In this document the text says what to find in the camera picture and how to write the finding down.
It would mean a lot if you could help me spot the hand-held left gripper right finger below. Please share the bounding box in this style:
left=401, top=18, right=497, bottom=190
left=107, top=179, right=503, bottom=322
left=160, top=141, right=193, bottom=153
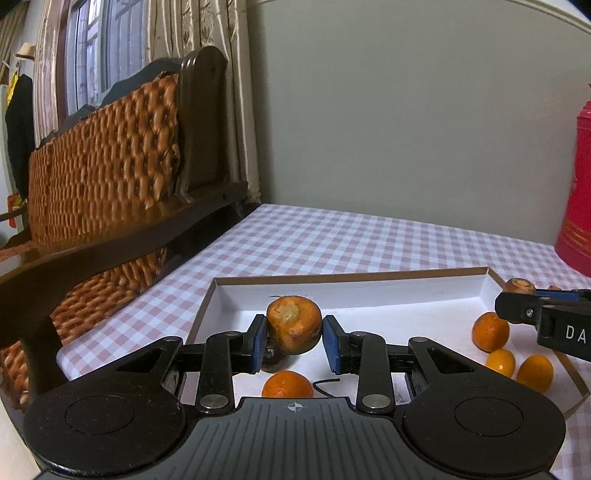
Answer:
left=322, top=315, right=477, bottom=412

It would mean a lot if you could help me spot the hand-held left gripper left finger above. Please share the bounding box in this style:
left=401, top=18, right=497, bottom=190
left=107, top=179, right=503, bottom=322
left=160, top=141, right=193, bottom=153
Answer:
left=115, top=316, right=269, bottom=412

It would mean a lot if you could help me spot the dark round fruit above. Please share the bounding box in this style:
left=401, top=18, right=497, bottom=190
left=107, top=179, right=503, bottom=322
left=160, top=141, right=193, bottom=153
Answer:
left=264, top=340, right=293, bottom=373

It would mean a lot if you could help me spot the carrot piece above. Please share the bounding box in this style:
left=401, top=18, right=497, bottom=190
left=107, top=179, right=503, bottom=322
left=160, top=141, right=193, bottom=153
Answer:
left=266, top=296, right=323, bottom=355
left=503, top=278, right=537, bottom=296

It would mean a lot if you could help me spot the orange mandarin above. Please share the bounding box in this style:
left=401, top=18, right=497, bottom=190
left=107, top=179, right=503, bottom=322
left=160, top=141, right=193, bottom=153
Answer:
left=485, top=348, right=517, bottom=378
left=261, top=370, right=315, bottom=398
left=471, top=312, right=511, bottom=354
left=516, top=354, right=555, bottom=394

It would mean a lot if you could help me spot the white cardboard box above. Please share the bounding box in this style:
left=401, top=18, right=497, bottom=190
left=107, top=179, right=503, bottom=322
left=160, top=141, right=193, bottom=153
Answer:
left=178, top=267, right=591, bottom=418

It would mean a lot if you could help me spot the red thermos flask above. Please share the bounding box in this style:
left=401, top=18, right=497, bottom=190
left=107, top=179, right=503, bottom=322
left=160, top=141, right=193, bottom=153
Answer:
left=554, top=83, right=591, bottom=278

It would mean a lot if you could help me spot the pink checked tablecloth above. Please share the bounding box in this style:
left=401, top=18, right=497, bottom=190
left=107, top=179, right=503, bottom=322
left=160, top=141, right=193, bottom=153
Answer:
left=56, top=203, right=591, bottom=480

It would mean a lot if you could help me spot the woven orange seat cushion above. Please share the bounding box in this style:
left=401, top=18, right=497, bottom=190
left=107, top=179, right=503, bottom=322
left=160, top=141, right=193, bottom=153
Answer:
left=0, top=244, right=171, bottom=409

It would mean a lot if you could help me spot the woven orange back cushion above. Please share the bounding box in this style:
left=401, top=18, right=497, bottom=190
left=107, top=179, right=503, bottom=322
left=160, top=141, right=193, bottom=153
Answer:
left=28, top=71, right=182, bottom=245

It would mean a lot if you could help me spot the dark hanging jacket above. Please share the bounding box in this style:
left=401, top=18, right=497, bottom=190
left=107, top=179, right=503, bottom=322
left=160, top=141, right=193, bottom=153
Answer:
left=4, top=74, right=36, bottom=197

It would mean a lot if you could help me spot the window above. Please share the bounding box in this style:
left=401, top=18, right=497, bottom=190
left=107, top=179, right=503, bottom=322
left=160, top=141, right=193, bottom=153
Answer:
left=64, top=0, right=149, bottom=117

